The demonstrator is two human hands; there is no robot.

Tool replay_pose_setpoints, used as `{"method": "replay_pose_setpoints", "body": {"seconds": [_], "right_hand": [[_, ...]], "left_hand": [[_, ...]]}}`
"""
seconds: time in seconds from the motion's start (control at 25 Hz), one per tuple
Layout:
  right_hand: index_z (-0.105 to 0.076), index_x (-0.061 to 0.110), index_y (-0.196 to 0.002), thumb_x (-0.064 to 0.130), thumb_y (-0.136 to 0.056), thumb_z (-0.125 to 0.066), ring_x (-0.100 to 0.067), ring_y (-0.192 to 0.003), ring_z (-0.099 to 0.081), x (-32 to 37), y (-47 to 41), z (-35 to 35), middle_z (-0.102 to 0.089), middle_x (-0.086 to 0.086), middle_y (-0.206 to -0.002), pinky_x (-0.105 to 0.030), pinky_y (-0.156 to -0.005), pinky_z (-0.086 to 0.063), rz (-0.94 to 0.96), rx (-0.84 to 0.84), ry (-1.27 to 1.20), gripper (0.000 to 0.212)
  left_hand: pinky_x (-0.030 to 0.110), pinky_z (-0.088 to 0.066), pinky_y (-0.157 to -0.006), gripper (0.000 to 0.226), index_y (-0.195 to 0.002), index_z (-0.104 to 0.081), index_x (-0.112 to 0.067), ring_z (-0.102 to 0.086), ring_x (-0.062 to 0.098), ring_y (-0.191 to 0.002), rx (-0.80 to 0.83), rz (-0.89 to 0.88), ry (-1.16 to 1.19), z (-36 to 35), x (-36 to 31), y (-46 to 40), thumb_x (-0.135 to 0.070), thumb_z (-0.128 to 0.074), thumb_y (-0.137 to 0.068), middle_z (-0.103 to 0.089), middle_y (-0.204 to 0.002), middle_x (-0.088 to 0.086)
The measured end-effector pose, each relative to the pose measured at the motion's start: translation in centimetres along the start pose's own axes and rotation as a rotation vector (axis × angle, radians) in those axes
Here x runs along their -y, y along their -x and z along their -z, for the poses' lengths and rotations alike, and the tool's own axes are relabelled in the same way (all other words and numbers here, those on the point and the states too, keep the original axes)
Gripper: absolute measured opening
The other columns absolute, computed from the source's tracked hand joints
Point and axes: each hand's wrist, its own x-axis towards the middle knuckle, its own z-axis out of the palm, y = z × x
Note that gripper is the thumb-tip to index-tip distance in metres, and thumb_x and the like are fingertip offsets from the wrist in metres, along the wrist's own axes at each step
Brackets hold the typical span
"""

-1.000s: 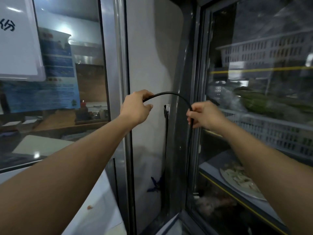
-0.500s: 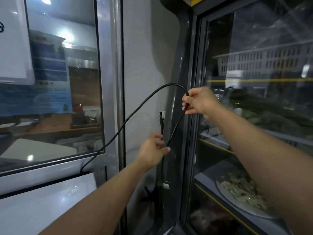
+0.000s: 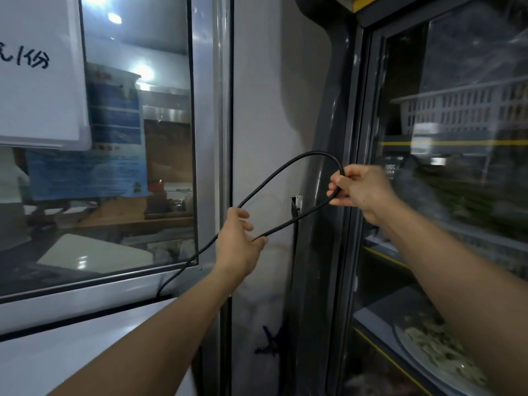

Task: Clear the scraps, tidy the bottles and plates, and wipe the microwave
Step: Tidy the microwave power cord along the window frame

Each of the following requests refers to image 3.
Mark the person's right hand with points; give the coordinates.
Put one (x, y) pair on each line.
(367, 193)

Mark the person's left hand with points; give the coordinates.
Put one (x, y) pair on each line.
(237, 251)

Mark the white microwave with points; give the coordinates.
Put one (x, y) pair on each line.
(62, 350)

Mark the person's left forearm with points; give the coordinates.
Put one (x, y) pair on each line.
(144, 350)

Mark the person's right forearm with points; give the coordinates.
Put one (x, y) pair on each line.
(466, 276)

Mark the dark red bottle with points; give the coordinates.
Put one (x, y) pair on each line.
(157, 197)

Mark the blue clamp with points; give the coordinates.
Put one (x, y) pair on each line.
(270, 342)

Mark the wooden kitchen counter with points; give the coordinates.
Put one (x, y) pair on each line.
(123, 214)

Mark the white tilted board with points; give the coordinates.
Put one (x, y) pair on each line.
(95, 253)

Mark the blue poster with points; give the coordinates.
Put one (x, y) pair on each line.
(111, 160)

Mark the whiteboard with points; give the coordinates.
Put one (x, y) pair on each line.
(37, 78)

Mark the glass window aluminium frame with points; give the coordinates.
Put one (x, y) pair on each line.
(206, 140)

